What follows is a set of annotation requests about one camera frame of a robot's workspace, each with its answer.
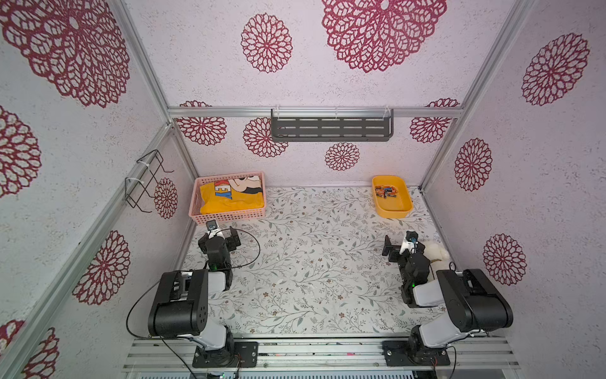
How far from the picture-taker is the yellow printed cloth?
1.05 metres

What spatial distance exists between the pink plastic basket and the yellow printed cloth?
0.04 feet

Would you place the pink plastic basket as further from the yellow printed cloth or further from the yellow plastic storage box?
the yellow plastic storage box

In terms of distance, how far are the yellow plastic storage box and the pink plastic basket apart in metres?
0.55

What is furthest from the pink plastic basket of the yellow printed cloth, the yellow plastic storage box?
the yellow plastic storage box

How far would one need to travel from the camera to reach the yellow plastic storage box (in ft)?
3.63

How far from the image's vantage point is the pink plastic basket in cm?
103

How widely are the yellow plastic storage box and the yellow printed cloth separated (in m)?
0.56
